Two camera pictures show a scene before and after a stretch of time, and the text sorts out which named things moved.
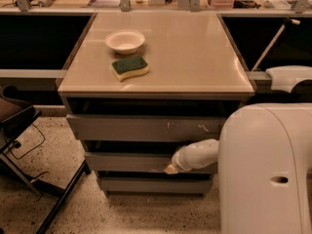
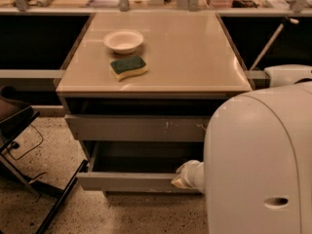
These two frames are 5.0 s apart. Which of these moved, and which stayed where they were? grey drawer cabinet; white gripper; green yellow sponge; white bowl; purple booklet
Moved: white gripper
Stayed: white bowl; purple booklet; green yellow sponge; grey drawer cabinet
